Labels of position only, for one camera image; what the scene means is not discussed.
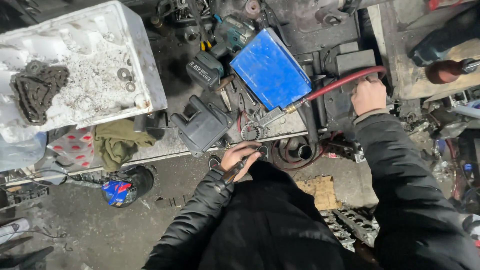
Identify dark greasy timing chain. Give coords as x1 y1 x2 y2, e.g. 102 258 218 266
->
9 61 70 127

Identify olive green cloth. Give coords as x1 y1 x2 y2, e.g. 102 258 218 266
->
93 119 157 172

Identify white bag with red dots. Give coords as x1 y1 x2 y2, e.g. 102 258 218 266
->
47 127 95 168

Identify person's left hand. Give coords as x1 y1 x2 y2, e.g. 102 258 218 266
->
219 141 263 182

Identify metal air blow gun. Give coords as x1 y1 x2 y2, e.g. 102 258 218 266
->
254 102 305 129

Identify yellow handled pliers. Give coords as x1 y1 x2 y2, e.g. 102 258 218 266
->
195 22 214 52

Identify dark handled screwdriver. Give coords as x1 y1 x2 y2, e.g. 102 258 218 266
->
214 150 264 194

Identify brown handled screwdriver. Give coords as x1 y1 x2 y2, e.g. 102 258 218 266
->
425 58 480 85

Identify metal cylinder head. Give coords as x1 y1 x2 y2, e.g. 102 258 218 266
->
319 205 380 253

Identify worn wooden board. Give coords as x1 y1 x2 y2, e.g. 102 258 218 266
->
367 0 480 101

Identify person's right hand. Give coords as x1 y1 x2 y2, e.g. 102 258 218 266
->
350 77 388 116

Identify small toothed sprocket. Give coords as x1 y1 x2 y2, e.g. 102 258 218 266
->
241 124 262 142

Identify dark blue power tool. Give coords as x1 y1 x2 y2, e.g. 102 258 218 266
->
408 5 480 67

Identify blue cardboard box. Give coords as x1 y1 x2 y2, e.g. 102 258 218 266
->
229 28 313 111

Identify heap of metal tools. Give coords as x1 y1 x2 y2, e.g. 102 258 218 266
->
150 0 212 44

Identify person's black jacket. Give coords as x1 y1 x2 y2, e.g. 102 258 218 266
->
198 160 377 270

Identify cardboard piece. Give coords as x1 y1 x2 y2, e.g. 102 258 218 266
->
295 175 341 211

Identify rusty round metal part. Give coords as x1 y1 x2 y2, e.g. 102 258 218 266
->
245 0 262 20

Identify red air hose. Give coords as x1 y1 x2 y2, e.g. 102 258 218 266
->
303 65 388 103

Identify red handled pliers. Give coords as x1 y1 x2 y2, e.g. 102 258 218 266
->
236 93 249 133

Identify black bucket with rubbish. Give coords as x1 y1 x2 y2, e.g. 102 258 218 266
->
100 165 155 209

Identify black ignition coil housing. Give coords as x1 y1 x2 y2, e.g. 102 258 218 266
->
170 95 234 158

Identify white styrofoam tray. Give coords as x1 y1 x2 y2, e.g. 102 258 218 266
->
0 0 168 144

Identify clear plastic bag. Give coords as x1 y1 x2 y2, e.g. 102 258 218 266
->
0 131 48 172

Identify teal cordless drill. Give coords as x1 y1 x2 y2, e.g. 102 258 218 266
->
186 16 256 92

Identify coiled red hose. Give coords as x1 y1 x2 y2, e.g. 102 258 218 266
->
271 130 340 172

